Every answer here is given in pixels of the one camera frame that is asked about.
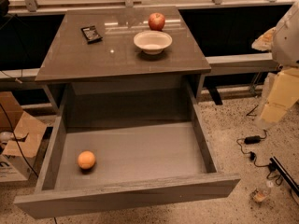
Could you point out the white bowl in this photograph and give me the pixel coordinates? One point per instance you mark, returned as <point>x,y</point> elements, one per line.
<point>152,42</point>

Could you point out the brown cardboard box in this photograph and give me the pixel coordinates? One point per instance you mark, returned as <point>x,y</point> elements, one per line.
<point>20,138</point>

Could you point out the open grey top drawer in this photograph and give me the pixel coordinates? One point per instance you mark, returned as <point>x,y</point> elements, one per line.
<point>134,167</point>

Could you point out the black power adapter with cable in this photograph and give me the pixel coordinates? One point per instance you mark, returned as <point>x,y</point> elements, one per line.
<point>249,141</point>

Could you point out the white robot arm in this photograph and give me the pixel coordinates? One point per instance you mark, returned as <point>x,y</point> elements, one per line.
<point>285,45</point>

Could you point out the black power strip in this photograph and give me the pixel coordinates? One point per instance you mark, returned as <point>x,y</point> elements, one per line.
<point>292,183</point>

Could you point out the red apple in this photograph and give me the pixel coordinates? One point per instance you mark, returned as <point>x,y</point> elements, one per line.
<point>156,21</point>

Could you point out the grey cabinet with counter top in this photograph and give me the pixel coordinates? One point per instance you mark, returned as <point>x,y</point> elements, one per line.
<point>112,83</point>

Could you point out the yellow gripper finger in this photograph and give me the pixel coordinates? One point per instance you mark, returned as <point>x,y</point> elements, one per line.
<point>264,41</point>
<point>280,93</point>

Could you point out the orange fruit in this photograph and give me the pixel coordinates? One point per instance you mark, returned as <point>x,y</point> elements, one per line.
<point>86,160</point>

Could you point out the black snack packet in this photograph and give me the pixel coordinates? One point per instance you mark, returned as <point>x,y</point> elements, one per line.
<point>91,34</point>

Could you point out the clear plastic bottle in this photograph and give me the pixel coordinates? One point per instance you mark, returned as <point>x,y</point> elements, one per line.
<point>262,192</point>

